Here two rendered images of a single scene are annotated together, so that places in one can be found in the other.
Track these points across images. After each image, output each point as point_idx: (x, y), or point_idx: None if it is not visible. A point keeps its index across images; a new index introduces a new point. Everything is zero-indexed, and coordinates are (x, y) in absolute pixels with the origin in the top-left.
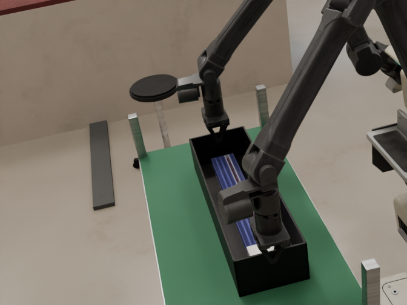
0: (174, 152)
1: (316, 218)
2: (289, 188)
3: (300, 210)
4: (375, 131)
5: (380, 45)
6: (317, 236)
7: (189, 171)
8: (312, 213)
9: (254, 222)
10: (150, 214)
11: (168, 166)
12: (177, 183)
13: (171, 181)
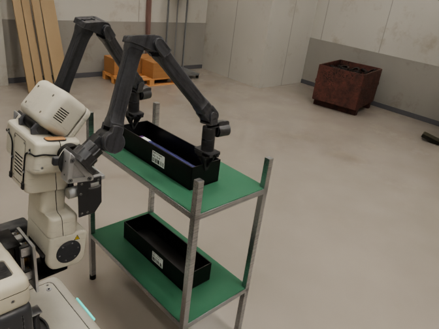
0: (243, 189)
1: (125, 163)
2: (148, 175)
3: (136, 166)
4: (98, 175)
5: (96, 136)
6: (122, 157)
7: (219, 179)
8: (129, 165)
9: (140, 111)
10: None
11: (236, 181)
12: (219, 173)
13: (224, 173)
